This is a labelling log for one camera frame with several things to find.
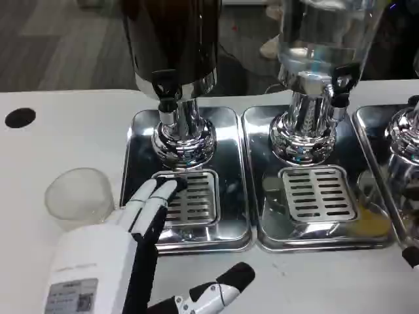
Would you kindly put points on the steel tray at edge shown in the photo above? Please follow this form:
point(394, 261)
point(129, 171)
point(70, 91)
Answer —
point(370, 131)

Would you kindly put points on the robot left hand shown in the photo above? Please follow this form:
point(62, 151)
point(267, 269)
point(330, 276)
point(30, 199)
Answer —
point(95, 255)

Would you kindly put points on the clear water drink dispenser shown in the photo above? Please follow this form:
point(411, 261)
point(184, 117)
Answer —
point(320, 36)

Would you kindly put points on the black round counter hole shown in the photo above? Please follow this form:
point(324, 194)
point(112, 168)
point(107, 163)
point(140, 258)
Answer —
point(20, 117)

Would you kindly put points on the chrome dispenser base at edge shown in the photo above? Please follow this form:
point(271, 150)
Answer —
point(404, 140)

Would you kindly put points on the black tap of clear dispenser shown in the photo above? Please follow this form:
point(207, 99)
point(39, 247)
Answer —
point(344, 78)

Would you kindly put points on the steel tray under dark dispenser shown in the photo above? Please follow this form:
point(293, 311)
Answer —
point(229, 183)

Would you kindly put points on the steel tray under clear dispenser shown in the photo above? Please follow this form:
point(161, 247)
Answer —
point(258, 157)

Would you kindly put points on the clear ribbed glass cup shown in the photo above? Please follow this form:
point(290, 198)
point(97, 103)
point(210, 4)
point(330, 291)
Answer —
point(77, 196)

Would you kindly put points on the steel drip grid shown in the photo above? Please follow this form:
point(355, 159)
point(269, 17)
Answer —
point(196, 199)
point(317, 194)

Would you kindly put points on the dark coffee drink dispenser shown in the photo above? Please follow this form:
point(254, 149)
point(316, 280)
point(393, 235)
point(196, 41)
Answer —
point(170, 39)

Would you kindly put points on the black tap of dark dispenser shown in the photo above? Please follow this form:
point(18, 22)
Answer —
point(164, 85)

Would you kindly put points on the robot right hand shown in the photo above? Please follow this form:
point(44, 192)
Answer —
point(411, 257)

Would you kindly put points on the person's shoe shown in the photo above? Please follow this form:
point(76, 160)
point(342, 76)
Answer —
point(270, 47)
point(274, 11)

